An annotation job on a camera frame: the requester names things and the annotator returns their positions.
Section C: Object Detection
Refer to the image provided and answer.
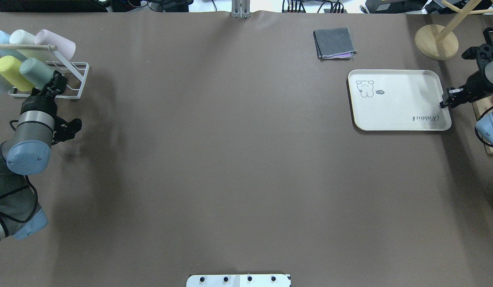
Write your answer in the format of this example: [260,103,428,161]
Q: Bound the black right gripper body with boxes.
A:
[458,44,493,104]

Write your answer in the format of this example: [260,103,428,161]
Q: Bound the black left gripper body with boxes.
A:
[22,84,83,145]

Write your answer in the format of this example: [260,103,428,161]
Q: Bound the green cup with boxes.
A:
[19,58,55,90]

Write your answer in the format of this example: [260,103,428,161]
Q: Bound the cream rectangular tray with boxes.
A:
[347,69,452,131]

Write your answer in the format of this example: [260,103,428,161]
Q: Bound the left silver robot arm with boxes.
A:
[0,71,82,242]

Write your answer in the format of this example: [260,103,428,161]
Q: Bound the white cup rack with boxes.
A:
[0,44,90,100]

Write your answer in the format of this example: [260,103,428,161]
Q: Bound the pink cup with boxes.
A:
[34,29,76,61]

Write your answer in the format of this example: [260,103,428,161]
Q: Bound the yellow cup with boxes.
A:
[0,55,35,92]

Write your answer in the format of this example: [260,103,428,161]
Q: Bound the white cup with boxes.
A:
[9,29,50,62]

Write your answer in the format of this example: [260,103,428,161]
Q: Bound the blue cup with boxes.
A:
[0,30,27,61]

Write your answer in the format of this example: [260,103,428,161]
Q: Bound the bamboo cutting board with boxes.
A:
[473,95,493,154]

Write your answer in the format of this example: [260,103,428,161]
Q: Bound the wooden mug tree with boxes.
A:
[414,0,493,61]

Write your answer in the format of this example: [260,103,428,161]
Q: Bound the grey folded cloth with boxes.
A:
[313,27,357,60]

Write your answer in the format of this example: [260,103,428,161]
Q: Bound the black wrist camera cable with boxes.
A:
[0,175,39,224]

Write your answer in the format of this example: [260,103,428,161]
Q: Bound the aluminium frame post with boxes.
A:
[231,0,251,19]

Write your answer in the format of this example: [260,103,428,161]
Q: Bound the white pillar mount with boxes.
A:
[186,273,292,287]

